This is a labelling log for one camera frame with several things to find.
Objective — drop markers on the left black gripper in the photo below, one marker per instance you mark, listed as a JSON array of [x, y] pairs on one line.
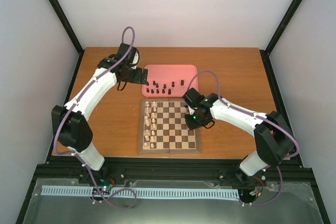
[[138, 78]]

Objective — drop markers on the pink plastic tray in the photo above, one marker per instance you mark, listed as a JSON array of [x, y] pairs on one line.
[[166, 74]]

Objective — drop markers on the black aluminium frame base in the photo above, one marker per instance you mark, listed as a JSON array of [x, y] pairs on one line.
[[122, 171]]

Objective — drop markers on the transparent acrylic sheet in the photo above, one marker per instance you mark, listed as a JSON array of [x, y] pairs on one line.
[[295, 205]]

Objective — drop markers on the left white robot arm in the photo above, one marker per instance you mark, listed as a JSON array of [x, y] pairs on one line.
[[72, 133]]

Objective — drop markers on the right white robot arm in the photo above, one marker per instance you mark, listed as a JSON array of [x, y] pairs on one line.
[[271, 133]]

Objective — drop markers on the light blue cable duct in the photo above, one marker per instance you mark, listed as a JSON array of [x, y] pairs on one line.
[[142, 193]]

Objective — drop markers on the wooden chess board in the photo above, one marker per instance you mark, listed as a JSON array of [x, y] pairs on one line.
[[166, 128]]

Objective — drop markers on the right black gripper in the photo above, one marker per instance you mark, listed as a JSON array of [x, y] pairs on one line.
[[191, 126]]

